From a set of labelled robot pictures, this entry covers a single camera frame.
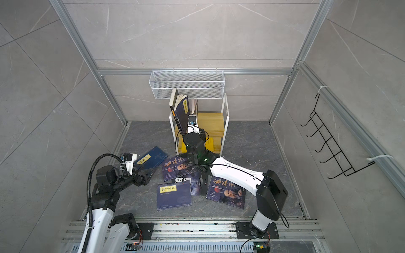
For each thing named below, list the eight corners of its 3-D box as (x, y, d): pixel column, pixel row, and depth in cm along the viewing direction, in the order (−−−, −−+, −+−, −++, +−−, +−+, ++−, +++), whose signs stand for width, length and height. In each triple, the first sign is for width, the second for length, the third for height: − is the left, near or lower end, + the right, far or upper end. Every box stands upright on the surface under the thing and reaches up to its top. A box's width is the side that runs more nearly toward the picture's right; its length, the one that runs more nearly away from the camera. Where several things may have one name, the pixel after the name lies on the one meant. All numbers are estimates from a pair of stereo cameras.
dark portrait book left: (164, 181, 90) (163, 180, 89) (161, 163, 98) (160, 161, 97) (195, 171, 94) (195, 170, 93) (190, 154, 102) (190, 153, 101)
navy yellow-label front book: (157, 210, 81) (156, 208, 79) (158, 186, 90) (157, 184, 87) (192, 204, 83) (191, 203, 81) (190, 182, 91) (190, 180, 89)
